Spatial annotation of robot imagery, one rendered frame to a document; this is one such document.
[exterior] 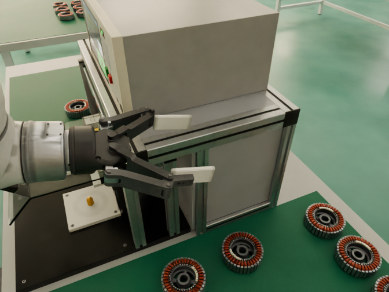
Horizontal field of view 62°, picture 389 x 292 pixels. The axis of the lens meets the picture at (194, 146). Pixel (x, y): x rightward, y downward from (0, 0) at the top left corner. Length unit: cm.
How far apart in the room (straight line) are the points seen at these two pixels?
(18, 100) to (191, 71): 114
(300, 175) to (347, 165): 134
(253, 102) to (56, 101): 106
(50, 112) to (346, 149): 203
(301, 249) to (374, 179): 155
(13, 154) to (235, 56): 53
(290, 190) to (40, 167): 84
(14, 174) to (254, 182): 65
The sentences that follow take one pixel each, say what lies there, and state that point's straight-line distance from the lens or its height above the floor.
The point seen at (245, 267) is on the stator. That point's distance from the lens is 90.
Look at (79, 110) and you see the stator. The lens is 149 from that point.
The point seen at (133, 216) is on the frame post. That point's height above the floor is 91.
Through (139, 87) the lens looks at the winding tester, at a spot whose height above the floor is 120.
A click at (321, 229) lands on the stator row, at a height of 79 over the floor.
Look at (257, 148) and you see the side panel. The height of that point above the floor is 101.
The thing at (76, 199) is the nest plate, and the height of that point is 78.
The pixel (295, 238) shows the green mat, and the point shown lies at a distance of 102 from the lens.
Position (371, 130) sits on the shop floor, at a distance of 296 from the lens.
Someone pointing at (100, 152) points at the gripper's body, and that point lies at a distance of 51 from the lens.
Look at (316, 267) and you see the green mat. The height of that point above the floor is 75.
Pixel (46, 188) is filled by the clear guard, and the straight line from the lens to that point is 73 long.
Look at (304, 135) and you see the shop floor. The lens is 269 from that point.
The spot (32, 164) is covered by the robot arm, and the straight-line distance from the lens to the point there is 49.
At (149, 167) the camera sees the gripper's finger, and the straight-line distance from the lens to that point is 49.
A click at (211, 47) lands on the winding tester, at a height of 126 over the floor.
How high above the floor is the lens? 155
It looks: 39 degrees down
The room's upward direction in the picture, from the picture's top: straight up
